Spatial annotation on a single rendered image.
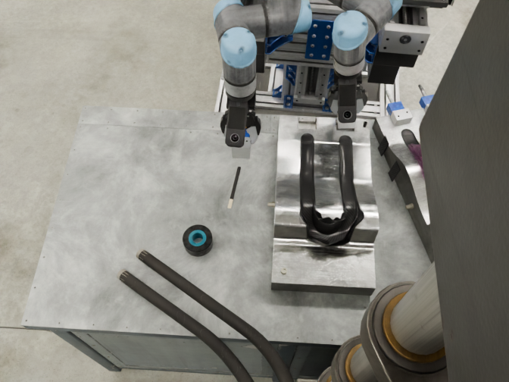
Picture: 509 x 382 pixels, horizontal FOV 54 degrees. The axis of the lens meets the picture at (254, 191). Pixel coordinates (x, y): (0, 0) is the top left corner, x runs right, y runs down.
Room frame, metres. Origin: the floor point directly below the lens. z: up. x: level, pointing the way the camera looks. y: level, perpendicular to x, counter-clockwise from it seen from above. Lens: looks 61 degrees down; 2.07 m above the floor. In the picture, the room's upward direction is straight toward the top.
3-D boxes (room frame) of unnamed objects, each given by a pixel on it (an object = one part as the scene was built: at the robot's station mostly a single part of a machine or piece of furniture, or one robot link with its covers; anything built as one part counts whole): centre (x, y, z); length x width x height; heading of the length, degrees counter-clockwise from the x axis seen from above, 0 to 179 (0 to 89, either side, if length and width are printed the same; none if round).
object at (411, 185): (0.71, -0.55, 0.86); 0.50 x 0.26 x 0.11; 14
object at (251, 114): (0.80, 0.03, 1.09); 0.09 x 0.08 x 0.12; 177
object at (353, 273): (0.65, -0.19, 0.87); 0.50 x 0.26 x 0.14; 177
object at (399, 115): (0.96, -0.43, 0.86); 0.13 x 0.05 x 0.05; 14
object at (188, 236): (0.54, 0.15, 0.82); 0.08 x 0.08 x 0.04
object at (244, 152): (0.81, 0.03, 0.93); 0.13 x 0.05 x 0.05; 176
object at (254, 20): (0.89, 0.04, 1.25); 0.11 x 0.11 x 0.08; 11
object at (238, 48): (0.79, 0.03, 1.25); 0.09 x 0.08 x 0.11; 11
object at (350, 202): (0.67, -0.20, 0.92); 0.35 x 0.16 x 0.09; 177
